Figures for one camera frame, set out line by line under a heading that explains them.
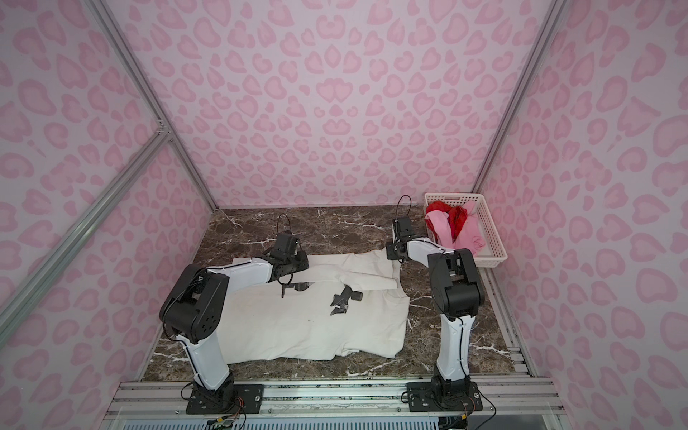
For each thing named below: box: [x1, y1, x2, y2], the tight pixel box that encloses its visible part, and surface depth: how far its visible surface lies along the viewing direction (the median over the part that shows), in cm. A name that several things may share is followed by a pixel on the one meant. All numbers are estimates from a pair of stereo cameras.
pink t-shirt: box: [424, 200, 486, 257], surface depth 105 cm
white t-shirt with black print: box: [226, 248, 411, 364], surface depth 90 cm
